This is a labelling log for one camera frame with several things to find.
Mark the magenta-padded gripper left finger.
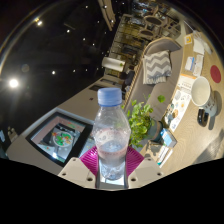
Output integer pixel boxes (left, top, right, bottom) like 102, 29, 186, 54
57, 145, 101, 190

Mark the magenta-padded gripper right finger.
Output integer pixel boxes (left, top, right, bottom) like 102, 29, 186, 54
124, 145, 165, 190

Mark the clear blue-capped water bottle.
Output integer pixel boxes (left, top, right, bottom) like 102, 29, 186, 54
91, 87, 132, 181

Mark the stack of booklets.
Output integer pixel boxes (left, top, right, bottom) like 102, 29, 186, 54
146, 139, 174, 168

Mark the framed window poster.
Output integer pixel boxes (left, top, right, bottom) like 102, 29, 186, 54
25, 111, 94, 168

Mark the small blue white carton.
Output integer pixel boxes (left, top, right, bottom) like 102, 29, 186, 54
159, 128, 178, 148

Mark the potted green plant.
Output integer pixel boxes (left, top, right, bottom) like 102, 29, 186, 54
121, 94, 166, 149

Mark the printed paper menu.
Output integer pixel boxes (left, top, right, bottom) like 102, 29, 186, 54
163, 73, 198, 133

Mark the grey upholstered sofa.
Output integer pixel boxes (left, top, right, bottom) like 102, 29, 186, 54
124, 36, 184, 123

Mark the person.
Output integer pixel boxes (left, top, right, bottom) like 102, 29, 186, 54
120, 69, 136, 93

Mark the white mug with black print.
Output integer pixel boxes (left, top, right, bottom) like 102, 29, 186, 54
190, 76, 219, 128

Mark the grey white chevron pillow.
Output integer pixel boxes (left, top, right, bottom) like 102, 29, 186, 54
142, 49, 173, 85

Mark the group of ceiling lights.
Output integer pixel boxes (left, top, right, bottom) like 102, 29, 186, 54
8, 3, 111, 89

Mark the white round pillar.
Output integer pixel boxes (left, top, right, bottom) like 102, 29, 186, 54
101, 56, 127, 73

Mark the flat round red coaster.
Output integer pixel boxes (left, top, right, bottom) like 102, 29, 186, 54
209, 64, 223, 84

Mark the white paper napkin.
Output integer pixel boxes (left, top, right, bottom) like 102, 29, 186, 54
192, 36, 206, 56

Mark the yellow square table card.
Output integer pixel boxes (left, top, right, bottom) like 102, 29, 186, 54
183, 33, 194, 46

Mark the group of dining chairs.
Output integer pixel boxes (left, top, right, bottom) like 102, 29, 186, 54
131, 3, 181, 41

